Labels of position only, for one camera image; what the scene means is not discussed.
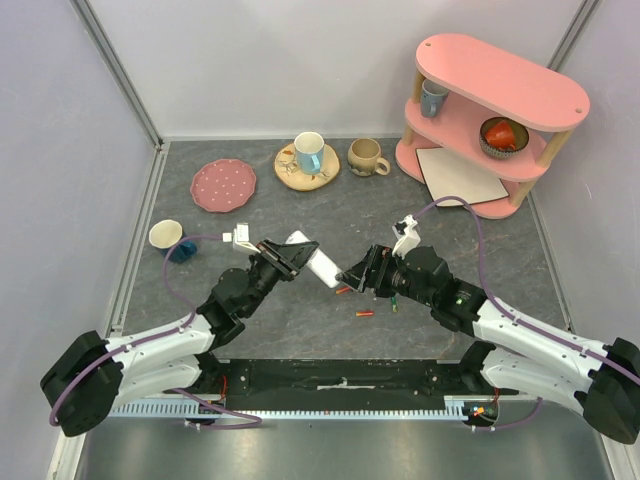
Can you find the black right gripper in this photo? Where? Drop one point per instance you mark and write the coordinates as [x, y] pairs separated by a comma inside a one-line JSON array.
[[374, 270]]

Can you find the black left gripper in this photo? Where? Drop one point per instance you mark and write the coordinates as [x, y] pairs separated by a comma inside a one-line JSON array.
[[288, 259]]

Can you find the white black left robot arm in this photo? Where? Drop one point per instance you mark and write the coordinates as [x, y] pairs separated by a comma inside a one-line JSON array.
[[94, 375]]

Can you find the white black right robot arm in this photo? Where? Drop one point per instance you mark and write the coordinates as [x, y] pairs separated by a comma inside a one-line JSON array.
[[599, 381]]

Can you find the pink dotted plate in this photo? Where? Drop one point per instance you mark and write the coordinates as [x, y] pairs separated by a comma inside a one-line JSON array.
[[223, 185]]

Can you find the light blue mug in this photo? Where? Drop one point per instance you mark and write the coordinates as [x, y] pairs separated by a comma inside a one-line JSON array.
[[309, 150]]

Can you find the beige ceramic mug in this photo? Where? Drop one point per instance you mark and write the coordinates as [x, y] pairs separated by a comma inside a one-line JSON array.
[[365, 158]]

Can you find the dark blue mug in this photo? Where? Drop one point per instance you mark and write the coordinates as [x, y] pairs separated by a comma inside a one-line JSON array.
[[166, 235]]

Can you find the white square mat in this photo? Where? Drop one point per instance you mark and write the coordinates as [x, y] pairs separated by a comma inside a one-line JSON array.
[[447, 174]]

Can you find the grey blue shelf mug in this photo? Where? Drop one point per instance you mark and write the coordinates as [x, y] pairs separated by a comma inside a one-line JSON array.
[[433, 97]]

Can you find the patterned dark bowl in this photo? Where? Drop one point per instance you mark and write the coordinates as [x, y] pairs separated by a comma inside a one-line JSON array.
[[521, 135]]

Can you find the red cup in bowl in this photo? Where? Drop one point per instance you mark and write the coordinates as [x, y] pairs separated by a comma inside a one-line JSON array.
[[501, 136]]

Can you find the pink three-tier shelf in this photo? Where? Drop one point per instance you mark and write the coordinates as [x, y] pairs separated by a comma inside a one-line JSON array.
[[498, 111]]

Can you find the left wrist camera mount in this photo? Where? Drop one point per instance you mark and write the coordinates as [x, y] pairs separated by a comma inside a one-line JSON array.
[[239, 238]]

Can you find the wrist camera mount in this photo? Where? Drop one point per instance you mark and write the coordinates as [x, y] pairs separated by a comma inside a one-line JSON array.
[[239, 238], [407, 236]]

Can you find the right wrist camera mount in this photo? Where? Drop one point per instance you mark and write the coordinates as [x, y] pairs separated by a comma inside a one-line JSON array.
[[407, 236]]

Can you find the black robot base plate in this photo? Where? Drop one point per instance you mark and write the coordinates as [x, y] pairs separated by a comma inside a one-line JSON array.
[[339, 385]]

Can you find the left aluminium frame post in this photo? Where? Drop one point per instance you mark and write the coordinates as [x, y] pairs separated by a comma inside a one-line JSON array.
[[105, 48]]

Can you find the aluminium frame post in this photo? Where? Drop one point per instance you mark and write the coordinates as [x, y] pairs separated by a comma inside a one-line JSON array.
[[105, 48], [572, 34]]

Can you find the white slotted cable duct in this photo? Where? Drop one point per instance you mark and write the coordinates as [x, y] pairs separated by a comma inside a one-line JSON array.
[[181, 408]]

